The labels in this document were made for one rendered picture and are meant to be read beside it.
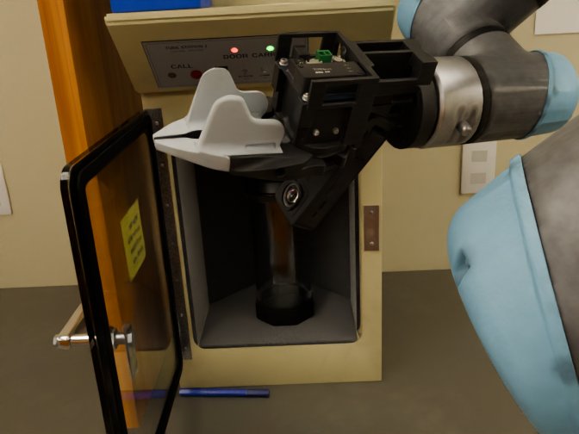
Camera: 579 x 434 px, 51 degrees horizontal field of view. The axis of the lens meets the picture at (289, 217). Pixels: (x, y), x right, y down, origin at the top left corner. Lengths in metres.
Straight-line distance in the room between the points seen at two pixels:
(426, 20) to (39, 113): 0.94
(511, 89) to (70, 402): 0.80
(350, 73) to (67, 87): 0.42
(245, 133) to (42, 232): 1.05
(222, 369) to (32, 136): 0.67
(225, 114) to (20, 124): 0.99
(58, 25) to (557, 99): 0.54
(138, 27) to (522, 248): 0.56
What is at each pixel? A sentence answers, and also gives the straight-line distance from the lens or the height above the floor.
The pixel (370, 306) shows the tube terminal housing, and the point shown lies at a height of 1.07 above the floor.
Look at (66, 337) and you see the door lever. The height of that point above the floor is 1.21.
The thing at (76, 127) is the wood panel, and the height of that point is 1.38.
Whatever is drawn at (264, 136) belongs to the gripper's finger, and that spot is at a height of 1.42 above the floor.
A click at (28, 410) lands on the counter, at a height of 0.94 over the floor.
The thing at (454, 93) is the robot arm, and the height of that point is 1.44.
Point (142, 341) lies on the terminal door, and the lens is 0.76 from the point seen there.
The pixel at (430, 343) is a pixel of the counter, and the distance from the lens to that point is 1.10.
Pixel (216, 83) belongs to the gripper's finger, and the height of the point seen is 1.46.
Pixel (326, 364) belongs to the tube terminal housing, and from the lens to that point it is 0.98.
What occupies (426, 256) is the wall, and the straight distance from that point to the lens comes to 1.39.
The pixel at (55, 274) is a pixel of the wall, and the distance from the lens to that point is 1.48.
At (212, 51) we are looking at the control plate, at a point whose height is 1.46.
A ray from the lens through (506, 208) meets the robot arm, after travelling 0.25.
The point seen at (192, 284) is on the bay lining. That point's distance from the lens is 0.94.
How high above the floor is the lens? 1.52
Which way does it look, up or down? 20 degrees down
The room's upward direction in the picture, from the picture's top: 3 degrees counter-clockwise
